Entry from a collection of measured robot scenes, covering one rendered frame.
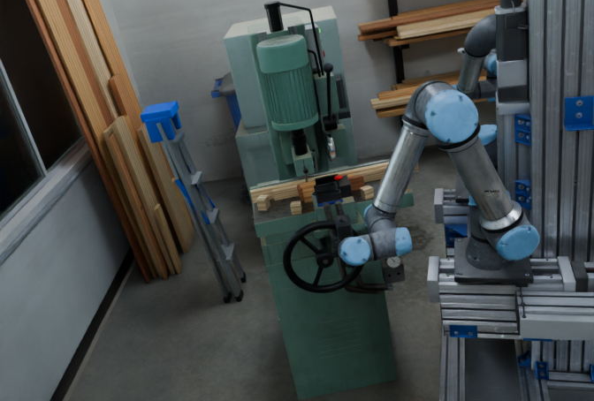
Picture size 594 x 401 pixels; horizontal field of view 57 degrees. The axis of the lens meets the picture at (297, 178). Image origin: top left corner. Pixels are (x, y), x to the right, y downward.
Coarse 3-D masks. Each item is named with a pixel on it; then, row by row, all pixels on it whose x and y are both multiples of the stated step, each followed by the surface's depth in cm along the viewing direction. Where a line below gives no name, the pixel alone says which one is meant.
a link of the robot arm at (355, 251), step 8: (344, 240) 152; (352, 240) 144; (360, 240) 144; (368, 240) 146; (344, 248) 144; (352, 248) 144; (360, 248) 144; (368, 248) 144; (344, 256) 144; (352, 256) 143; (360, 256) 143; (368, 256) 144; (352, 264) 144; (360, 264) 144
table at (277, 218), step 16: (352, 192) 209; (256, 208) 211; (272, 208) 208; (288, 208) 206; (304, 208) 204; (256, 224) 200; (272, 224) 201; (288, 224) 201; (304, 224) 202; (352, 224) 193
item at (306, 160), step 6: (294, 156) 207; (300, 156) 206; (306, 156) 205; (294, 162) 204; (300, 162) 204; (306, 162) 204; (312, 162) 205; (300, 168) 205; (312, 168) 206; (300, 174) 206; (306, 174) 206
